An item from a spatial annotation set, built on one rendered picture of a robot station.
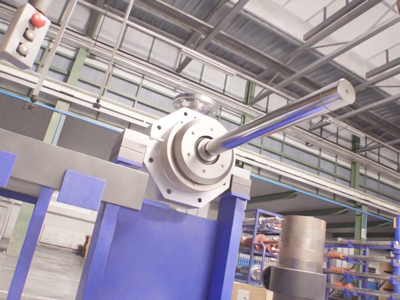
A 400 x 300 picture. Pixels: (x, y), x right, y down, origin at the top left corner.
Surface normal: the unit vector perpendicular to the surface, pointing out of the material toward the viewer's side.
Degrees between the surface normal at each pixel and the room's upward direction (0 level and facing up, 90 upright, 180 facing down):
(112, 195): 90
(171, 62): 90
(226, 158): 90
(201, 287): 90
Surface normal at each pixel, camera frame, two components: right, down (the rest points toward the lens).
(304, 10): -0.18, 0.93
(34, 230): 0.48, -0.21
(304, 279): -0.04, -0.33
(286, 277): -0.58, -0.36
